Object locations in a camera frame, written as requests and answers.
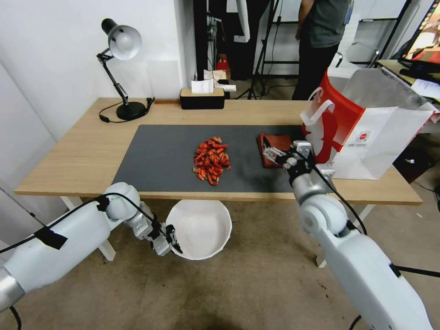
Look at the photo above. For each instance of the white round bowl container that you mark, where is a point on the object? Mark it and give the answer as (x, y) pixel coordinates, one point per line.
(202, 230)

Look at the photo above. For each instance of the black tripod stand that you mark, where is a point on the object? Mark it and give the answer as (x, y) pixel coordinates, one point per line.
(253, 82)

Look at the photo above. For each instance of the white tissue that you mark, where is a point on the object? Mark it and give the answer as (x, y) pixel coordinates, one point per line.
(202, 86)

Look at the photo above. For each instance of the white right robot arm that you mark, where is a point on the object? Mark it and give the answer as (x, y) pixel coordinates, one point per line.
(361, 268)

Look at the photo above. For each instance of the wooden side desk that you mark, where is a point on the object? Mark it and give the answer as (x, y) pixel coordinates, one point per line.
(390, 65)

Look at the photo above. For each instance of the grey office chair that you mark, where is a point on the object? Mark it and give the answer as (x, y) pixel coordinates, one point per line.
(361, 51)

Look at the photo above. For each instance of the dark grey desk mat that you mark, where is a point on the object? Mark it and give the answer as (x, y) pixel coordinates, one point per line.
(154, 154)

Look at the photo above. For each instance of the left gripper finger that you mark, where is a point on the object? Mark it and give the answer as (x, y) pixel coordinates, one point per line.
(171, 232)
(176, 244)

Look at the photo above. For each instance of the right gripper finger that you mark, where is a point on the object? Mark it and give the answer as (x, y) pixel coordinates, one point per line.
(276, 158)
(275, 150)

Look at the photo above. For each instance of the cardboard box with papers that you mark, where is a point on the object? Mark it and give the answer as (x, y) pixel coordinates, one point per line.
(216, 76)

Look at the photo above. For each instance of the white and red takeout bag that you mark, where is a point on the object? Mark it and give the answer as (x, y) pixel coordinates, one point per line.
(371, 137)

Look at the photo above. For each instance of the black and white desk lamp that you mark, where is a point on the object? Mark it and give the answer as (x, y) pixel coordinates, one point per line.
(123, 41)

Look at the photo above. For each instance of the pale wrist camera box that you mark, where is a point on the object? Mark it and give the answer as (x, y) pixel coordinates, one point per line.
(161, 247)
(303, 147)

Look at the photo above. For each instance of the small red object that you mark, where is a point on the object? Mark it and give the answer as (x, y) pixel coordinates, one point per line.
(222, 64)

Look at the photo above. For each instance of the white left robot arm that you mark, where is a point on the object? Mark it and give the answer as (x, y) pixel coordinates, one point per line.
(68, 233)

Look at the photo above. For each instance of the person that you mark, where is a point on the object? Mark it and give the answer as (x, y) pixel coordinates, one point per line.
(323, 27)

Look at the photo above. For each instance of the computer monitor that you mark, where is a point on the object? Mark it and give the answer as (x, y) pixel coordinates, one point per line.
(426, 34)

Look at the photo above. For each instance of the black tissue box wooden lid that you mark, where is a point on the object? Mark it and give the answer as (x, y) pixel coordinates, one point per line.
(202, 101)

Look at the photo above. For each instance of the red shrimp pile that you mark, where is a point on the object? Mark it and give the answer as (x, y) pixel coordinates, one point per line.
(211, 160)

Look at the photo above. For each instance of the white paper sheets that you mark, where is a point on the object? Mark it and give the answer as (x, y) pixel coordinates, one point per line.
(426, 88)

